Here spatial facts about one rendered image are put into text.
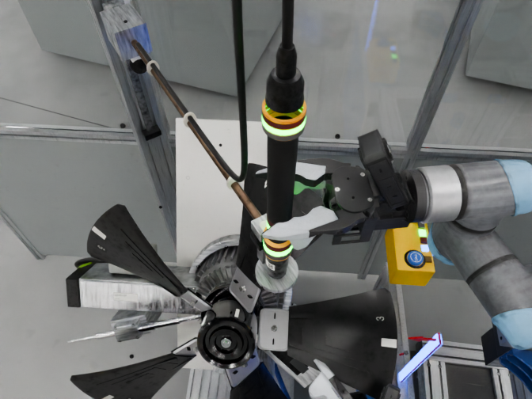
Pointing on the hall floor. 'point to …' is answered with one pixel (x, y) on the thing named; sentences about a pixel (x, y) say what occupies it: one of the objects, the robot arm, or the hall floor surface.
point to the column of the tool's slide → (151, 148)
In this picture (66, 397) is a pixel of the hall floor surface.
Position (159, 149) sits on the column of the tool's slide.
